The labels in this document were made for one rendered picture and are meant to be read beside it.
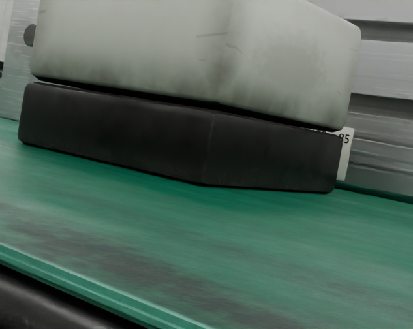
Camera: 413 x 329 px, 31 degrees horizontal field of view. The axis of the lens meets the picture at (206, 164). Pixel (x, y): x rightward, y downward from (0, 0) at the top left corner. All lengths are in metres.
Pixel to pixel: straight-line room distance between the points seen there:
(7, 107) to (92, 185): 0.30
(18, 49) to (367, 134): 0.23
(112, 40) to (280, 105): 0.05
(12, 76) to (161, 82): 0.25
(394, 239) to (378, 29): 0.18
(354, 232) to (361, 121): 0.16
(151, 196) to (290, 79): 0.08
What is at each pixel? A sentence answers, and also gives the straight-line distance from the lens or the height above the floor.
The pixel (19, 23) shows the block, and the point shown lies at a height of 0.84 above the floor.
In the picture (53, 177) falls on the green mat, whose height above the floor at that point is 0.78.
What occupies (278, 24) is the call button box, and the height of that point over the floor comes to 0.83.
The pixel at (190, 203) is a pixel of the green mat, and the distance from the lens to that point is 0.15.
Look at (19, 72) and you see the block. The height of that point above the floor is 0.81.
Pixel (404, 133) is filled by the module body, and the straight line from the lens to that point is 0.30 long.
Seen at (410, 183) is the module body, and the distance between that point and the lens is 0.30.
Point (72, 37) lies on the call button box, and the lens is 0.24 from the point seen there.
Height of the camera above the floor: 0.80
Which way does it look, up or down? 3 degrees down
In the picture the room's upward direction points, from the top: 10 degrees clockwise
